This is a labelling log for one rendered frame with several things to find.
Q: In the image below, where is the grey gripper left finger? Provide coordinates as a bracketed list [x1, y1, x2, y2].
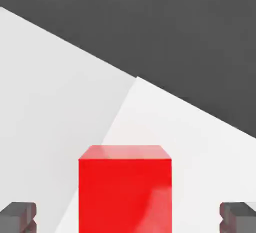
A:
[0, 201, 38, 233]

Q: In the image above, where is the small red cube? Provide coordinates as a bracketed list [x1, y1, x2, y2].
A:
[78, 144, 173, 233]

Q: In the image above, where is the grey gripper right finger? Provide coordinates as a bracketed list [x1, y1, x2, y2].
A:
[219, 201, 256, 233]

